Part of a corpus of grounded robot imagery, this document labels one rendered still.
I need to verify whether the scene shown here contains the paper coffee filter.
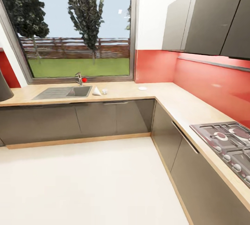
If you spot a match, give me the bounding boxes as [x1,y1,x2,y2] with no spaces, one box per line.
[93,87,101,95]

